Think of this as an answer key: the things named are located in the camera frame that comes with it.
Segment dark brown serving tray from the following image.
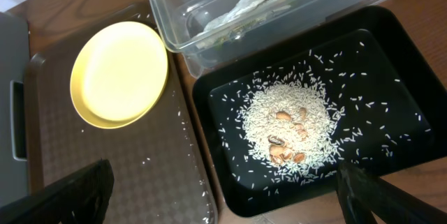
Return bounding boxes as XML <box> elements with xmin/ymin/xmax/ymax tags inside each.
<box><xmin>24</xmin><ymin>2</ymin><xmax>218</xmax><ymax>223</ymax></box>

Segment grey plastic dish rack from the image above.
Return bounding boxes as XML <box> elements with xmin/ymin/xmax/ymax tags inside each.
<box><xmin>1</xmin><ymin>13</ymin><xmax>29</xmax><ymax>207</ymax></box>

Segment yellow round plate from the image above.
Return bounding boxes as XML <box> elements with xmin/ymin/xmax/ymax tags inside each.
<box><xmin>70</xmin><ymin>21</ymin><xmax>169</xmax><ymax>129</ymax></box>

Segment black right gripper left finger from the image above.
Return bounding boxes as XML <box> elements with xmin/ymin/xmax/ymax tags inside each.
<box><xmin>1</xmin><ymin>160</ymin><xmax>115</xmax><ymax>223</ymax></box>

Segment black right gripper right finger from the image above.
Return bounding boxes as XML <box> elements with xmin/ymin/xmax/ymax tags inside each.
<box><xmin>337</xmin><ymin>162</ymin><xmax>446</xmax><ymax>224</ymax></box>

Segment clear plastic waste bin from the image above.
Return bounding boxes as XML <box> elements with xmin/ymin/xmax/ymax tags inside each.
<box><xmin>149</xmin><ymin>0</ymin><xmax>385</xmax><ymax>78</ymax></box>

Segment rice and nut scraps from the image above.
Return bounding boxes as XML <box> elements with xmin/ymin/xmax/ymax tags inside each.
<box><xmin>212</xmin><ymin>40</ymin><xmax>434</xmax><ymax>202</ymax></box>

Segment black waste tray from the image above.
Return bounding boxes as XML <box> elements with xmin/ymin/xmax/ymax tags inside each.
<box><xmin>193</xmin><ymin>6</ymin><xmax>446</xmax><ymax>217</ymax></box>

